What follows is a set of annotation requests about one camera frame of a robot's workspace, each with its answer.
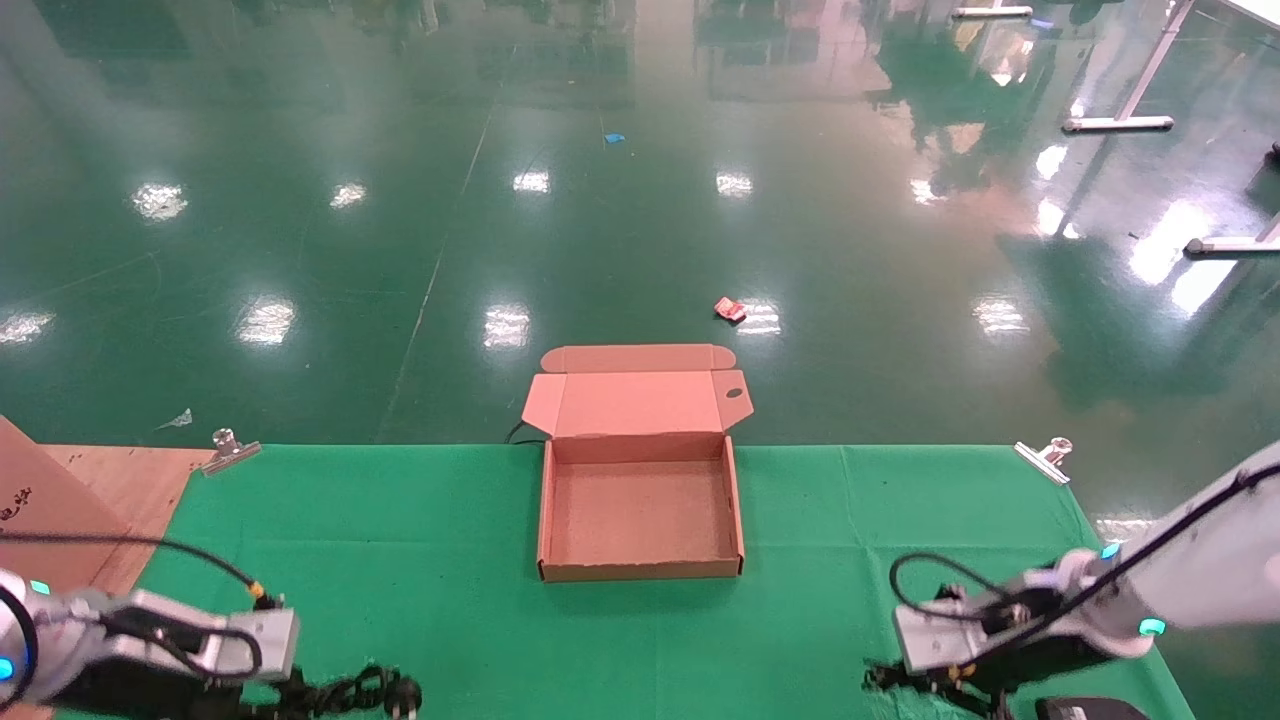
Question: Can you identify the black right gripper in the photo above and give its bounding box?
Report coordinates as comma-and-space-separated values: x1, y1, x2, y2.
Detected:
865, 632, 1116, 720

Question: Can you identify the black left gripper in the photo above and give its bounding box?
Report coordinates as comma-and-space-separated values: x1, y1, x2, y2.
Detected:
75, 662, 301, 720

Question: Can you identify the black computer mouse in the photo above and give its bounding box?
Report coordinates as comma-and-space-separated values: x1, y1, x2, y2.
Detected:
1035, 697, 1151, 720

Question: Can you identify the black power cable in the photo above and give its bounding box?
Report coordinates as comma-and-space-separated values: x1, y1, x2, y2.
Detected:
298, 663, 423, 720

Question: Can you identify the tall printed cardboard box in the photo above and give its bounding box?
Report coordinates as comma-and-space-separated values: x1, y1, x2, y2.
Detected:
0, 418, 131, 593

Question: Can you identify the shallow open cardboard box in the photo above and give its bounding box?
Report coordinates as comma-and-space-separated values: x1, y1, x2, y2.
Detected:
520, 343, 756, 583

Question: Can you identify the flat cardboard sheet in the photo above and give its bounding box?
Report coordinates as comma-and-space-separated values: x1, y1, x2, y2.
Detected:
38, 445, 216, 598

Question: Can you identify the silver metal cloth clip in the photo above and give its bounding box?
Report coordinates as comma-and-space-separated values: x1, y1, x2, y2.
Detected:
1013, 436, 1074, 486
200, 428, 263, 477

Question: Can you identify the green table cloth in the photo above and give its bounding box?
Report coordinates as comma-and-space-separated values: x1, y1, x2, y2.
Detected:
55, 443, 1196, 720

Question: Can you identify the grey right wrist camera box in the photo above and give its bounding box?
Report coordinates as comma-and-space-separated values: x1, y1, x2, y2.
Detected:
892, 585, 1033, 677

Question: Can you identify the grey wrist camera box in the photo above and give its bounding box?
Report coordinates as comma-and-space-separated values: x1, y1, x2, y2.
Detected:
120, 588, 301, 685
892, 585, 1033, 677

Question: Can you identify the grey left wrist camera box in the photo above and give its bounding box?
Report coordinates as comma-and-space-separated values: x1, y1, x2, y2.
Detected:
120, 588, 301, 685

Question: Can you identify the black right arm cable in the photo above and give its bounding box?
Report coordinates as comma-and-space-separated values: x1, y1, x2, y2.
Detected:
888, 465, 1280, 641

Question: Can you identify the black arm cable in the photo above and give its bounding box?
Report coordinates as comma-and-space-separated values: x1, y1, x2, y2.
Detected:
888, 465, 1280, 641
0, 530, 283, 611

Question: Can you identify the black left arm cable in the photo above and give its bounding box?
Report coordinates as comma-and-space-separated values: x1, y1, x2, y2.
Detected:
0, 530, 283, 611

